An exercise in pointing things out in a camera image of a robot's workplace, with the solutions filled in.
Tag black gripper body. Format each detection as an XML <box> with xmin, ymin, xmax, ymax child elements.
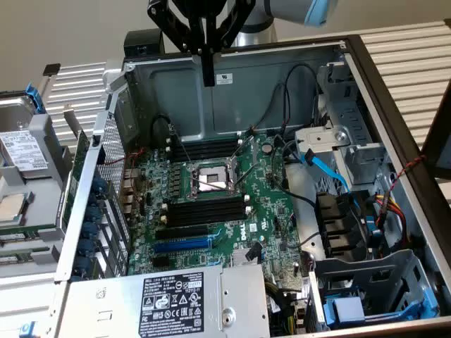
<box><xmin>168</xmin><ymin>0</ymin><xmax>247</xmax><ymax>27</ymax></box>

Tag green RAM stick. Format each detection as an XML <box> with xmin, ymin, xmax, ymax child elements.
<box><xmin>0</xmin><ymin>247</ymin><xmax>50</xmax><ymax>265</ymax></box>
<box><xmin>0</xmin><ymin>229</ymin><xmax>43</xmax><ymax>242</ymax></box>

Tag RAM slot white latches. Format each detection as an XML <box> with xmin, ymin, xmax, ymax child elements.
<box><xmin>165</xmin><ymin>146</ymin><xmax>244</xmax><ymax>156</ymax></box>
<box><xmin>160</xmin><ymin>213</ymin><xmax>252</xmax><ymax>228</ymax></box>
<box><xmin>165</xmin><ymin>137</ymin><xmax>244</xmax><ymax>147</ymax></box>
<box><xmin>161</xmin><ymin>202</ymin><xmax>253</xmax><ymax>216</ymax></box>

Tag black box device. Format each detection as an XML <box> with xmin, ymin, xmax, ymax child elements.
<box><xmin>123</xmin><ymin>30</ymin><xmax>166</xmax><ymax>61</ymax></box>

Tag open grey PC case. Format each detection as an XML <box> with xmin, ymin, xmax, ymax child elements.
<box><xmin>54</xmin><ymin>33</ymin><xmax>451</xmax><ymax>338</ymax></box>

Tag thin metal locking lever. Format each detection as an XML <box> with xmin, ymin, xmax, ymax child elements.
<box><xmin>168</xmin><ymin>123</ymin><xmax>194</xmax><ymax>165</ymax></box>
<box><xmin>193</xmin><ymin>177</ymin><xmax>228</xmax><ymax>194</ymax></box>

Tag CPU socket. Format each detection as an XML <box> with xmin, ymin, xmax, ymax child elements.
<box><xmin>188</xmin><ymin>156</ymin><xmax>240</xmax><ymax>198</ymax></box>

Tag green graphics card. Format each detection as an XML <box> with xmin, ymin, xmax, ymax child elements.
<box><xmin>58</xmin><ymin>104</ymin><xmax>92</xmax><ymax>235</ymax></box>

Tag grey parts rack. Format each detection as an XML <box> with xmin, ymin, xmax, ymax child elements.
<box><xmin>0</xmin><ymin>112</ymin><xmax>73</xmax><ymax>272</ymax></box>

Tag silver disk bay cage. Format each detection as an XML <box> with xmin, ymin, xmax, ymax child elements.
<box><xmin>294</xmin><ymin>61</ymin><xmax>392</xmax><ymax>186</ymax></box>
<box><xmin>309</xmin><ymin>248</ymin><xmax>441</xmax><ymax>332</ymax></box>

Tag green motherboard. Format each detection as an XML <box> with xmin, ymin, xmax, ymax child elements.
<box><xmin>121</xmin><ymin>132</ymin><xmax>311</xmax><ymax>293</ymax></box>

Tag silver hard disk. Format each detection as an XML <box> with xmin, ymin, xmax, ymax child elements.
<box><xmin>0</xmin><ymin>96</ymin><xmax>50</xmax><ymax>173</ymax></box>

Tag long black expansion slot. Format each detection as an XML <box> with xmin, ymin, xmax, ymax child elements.
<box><xmin>154</xmin><ymin>224</ymin><xmax>209</xmax><ymax>241</ymax></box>

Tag long blue expansion slot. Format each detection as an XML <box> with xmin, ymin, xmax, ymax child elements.
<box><xmin>153</xmin><ymin>228</ymin><xmax>223</xmax><ymax>254</ymax></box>

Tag black fan shroud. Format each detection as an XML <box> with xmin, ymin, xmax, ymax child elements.
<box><xmin>314</xmin><ymin>192</ymin><xmax>369</xmax><ymax>263</ymax></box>

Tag silver finned heatsink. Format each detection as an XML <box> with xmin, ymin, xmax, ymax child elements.
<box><xmin>231</xmin><ymin>246</ymin><xmax>264</xmax><ymax>265</ymax></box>

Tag CPU with silver lid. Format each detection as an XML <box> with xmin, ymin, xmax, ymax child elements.
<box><xmin>0</xmin><ymin>192</ymin><xmax>29</xmax><ymax>225</ymax></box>

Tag silver power supply with label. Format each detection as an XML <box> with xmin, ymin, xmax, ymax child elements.
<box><xmin>65</xmin><ymin>263</ymin><xmax>271</xmax><ymax>338</ymax></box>

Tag blue plastic clip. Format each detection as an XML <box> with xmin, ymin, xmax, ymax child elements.
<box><xmin>19</xmin><ymin>320</ymin><xmax>38</xmax><ymax>338</ymax></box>

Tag silver post black cap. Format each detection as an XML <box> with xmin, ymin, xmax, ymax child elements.
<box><xmin>35</xmin><ymin>62</ymin><xmax>61</xmax><ymax>103</ymax></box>

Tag red black twisted wire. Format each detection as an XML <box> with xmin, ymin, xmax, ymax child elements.
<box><xmin>382</xmin><ymin>154</ymin><xmax>428</xmax><ymax>198</ymax></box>
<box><xmin>105</xmin><ymin>146</ymin><xmax>146</xmax><ymax>166</ymax></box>

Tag blue disk bracket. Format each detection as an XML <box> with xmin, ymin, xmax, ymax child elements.
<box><xmin>24</xmin><ymin>82</ymin><xmax>49</xmax><ymax>115</ymax></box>

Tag blue flat data wire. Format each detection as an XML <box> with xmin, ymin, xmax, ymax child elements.
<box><xmin>284</xmin><ymin>147</ymin><xmax>353</xmax><ymax>194</ymax></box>

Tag black cable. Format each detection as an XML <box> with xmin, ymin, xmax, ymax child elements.
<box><xmin>280</xmin><ymin>133</ymin><xmax>318</xmax><ymax>209</ymax></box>

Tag dark angled frame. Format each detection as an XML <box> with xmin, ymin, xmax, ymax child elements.
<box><xmin>421</xmin><ymin>79</ymin><xmax>451</xmax><ymax>180</ymax></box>

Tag yellow red orange wire bundle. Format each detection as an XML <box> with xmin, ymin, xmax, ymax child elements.
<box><xmin>373</xmin><ymin>192</ymin><xmax>413</xmax><ymax>247</ymax></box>

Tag blue plastic bay bracket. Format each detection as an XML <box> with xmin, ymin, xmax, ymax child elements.
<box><xmin>322</xmin><ymin>281</ymin><xmax>441</xmax><ymax>330</ymax></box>

